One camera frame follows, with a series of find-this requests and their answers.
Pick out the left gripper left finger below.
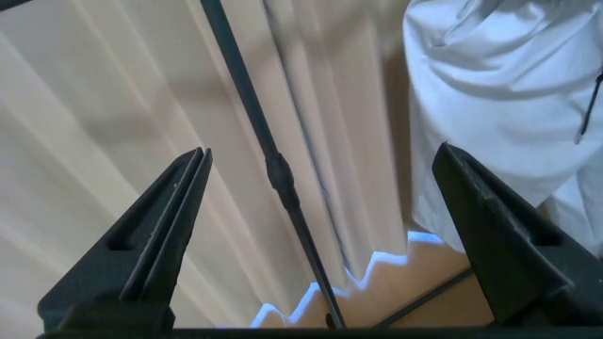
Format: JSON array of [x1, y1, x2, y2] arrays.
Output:
[[37, 146, 214, 331]]

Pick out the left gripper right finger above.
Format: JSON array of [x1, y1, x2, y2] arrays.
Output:
[[432, 142, 603, 327]]

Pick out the pale grey shorts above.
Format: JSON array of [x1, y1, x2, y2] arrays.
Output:
[[402, 0, 603, 259]]

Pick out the black clothes rack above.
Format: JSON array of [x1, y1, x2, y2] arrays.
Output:
[[0, 0, 475, 330]]

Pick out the beige curtain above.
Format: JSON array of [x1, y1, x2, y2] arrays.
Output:
[[0, 0, 418, 331]]

